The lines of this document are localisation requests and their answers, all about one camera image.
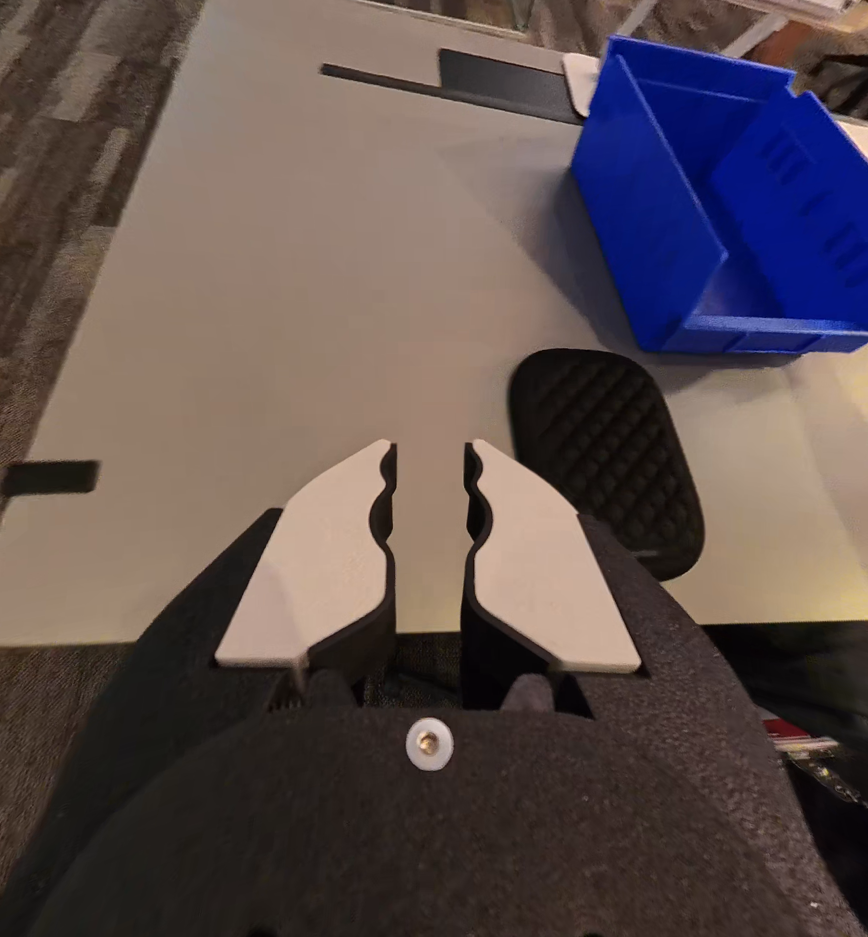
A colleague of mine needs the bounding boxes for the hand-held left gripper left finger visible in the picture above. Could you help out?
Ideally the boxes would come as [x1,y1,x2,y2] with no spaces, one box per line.
[214,438,400,673]

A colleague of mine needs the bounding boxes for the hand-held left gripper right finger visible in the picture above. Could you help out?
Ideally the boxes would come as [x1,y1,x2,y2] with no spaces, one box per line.
[462,438,643,674]

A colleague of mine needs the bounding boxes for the blue parts bin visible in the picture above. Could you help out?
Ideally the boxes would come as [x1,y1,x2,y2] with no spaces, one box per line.
[569,33,868,357]

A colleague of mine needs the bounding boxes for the black textured rubber pad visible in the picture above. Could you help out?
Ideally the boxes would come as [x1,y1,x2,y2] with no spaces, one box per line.
[509,349,706,581]

